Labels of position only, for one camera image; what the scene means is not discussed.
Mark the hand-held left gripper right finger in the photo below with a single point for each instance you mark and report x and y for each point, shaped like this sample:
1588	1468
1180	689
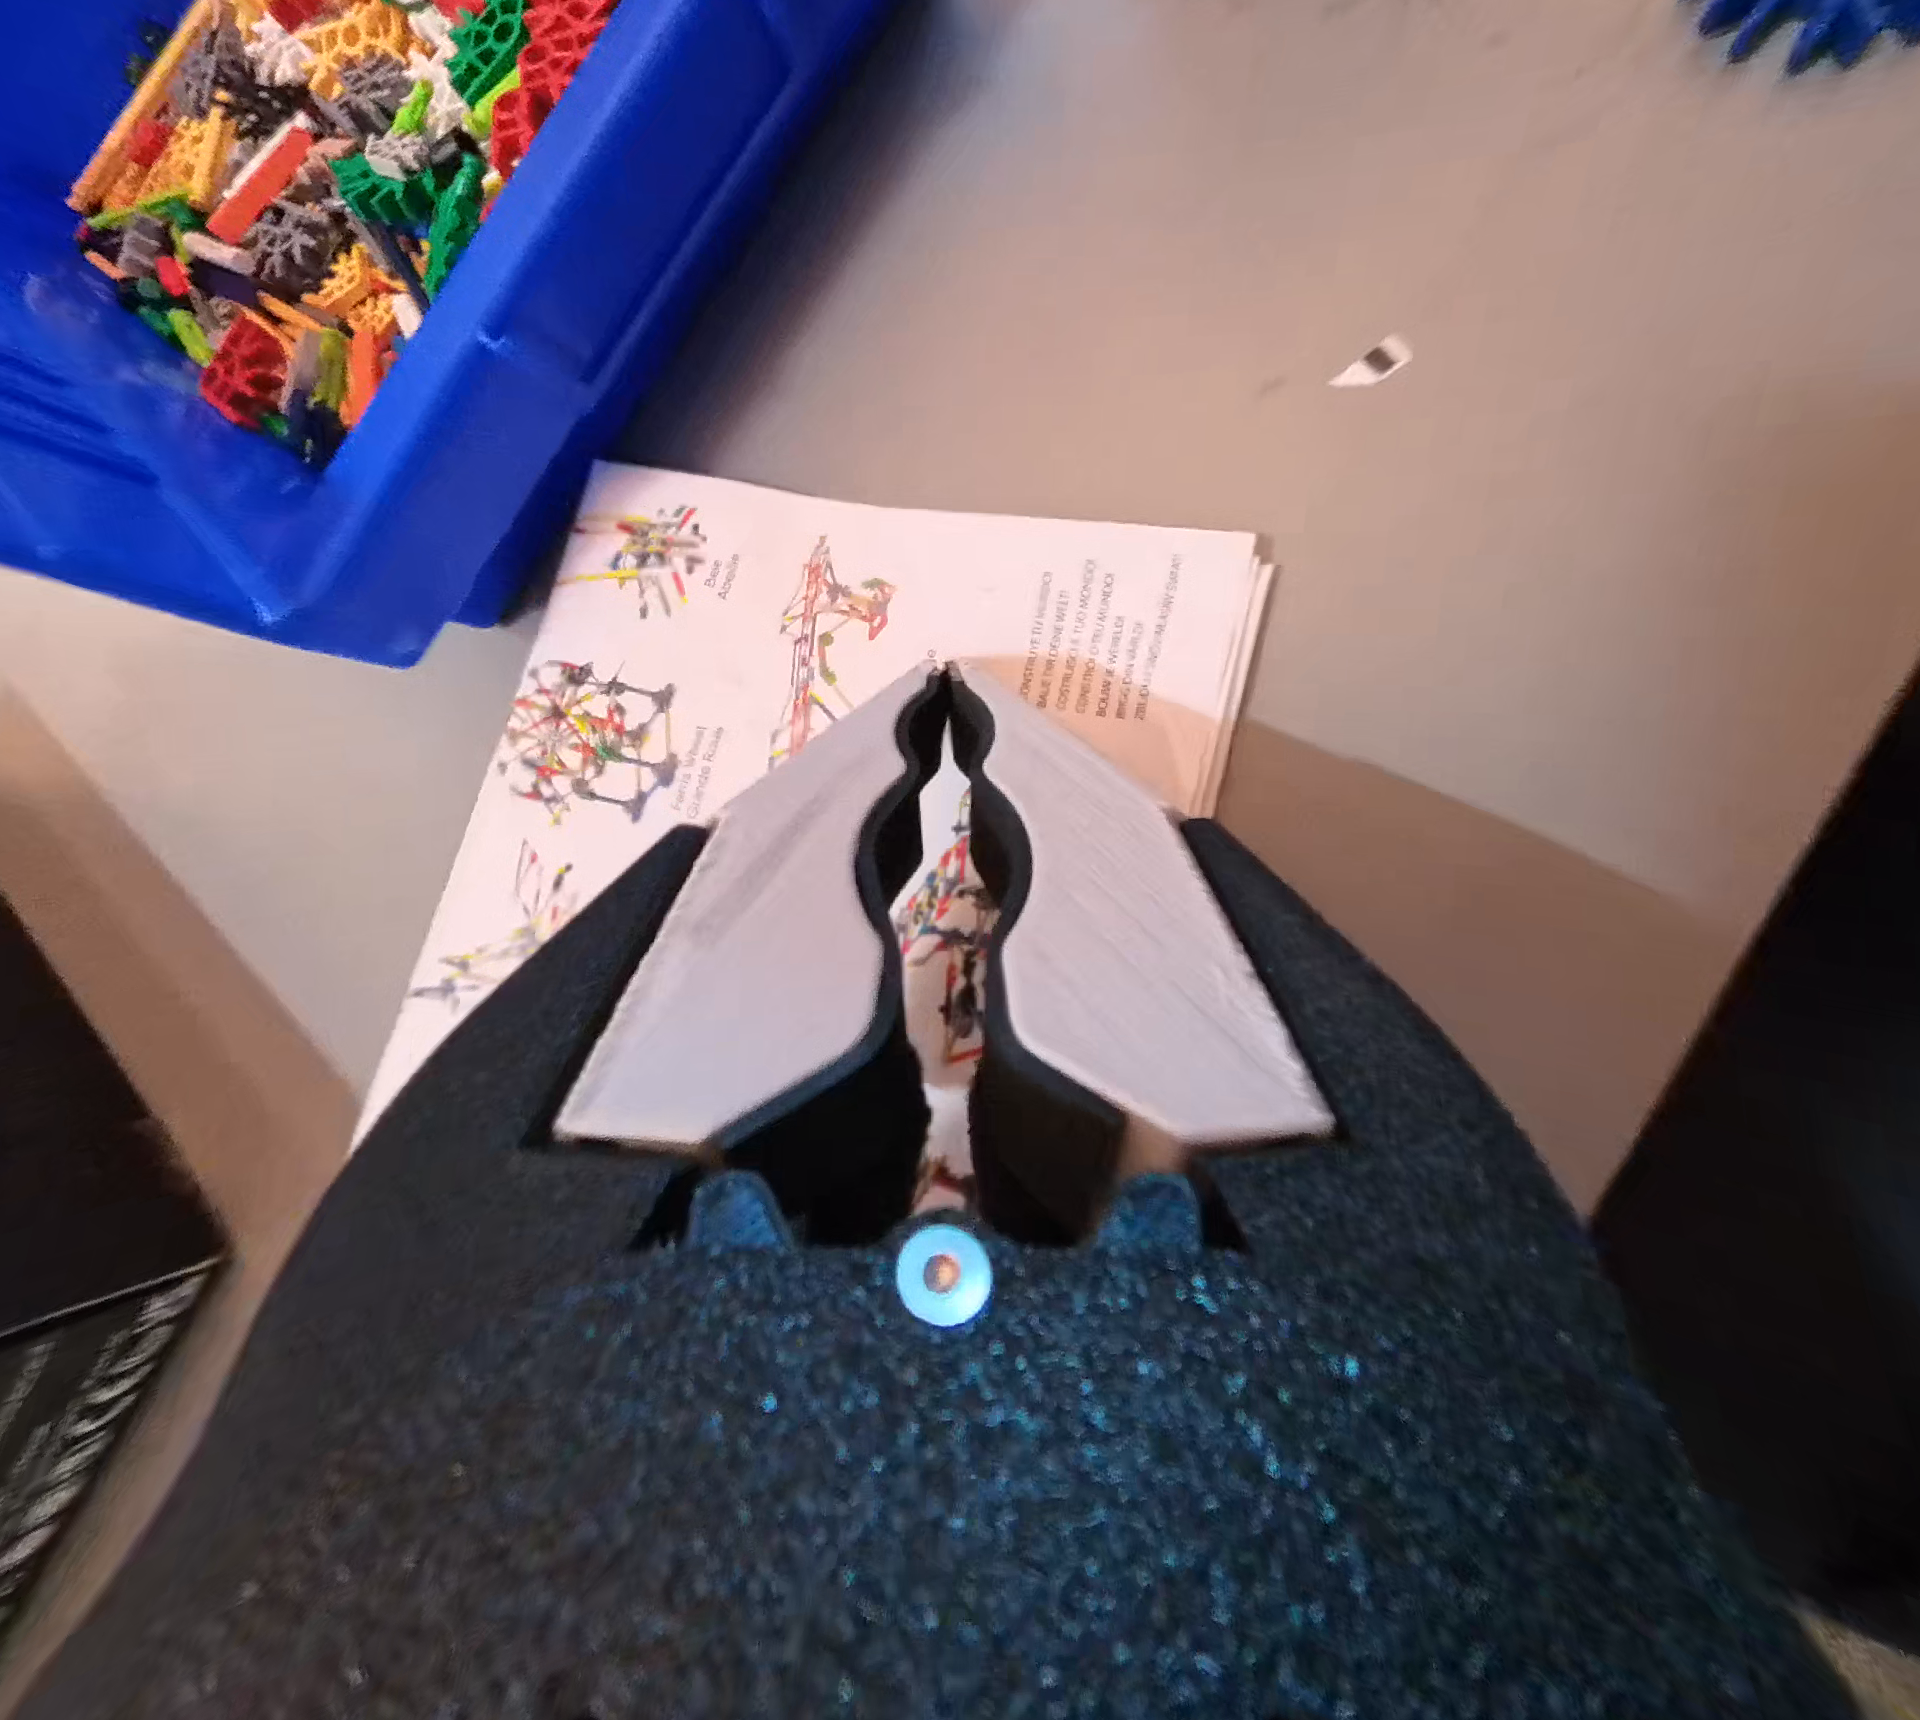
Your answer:
1156	984

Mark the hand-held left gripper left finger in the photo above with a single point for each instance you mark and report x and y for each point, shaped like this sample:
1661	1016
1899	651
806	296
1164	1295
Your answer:
719	984

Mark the blue plastic parts bin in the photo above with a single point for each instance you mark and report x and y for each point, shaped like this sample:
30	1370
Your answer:
601	324

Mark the pile of colourful construction pieces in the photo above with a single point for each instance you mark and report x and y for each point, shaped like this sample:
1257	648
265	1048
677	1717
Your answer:
376	104

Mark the printed instruction booklet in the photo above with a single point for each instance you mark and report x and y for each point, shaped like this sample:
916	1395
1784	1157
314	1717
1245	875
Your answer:
902	579

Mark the person's black printed shirt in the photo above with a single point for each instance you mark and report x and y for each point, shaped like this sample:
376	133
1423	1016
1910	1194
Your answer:
1804	1071

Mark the small paper scrap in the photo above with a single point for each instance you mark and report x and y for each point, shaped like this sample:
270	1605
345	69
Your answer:
1371	363

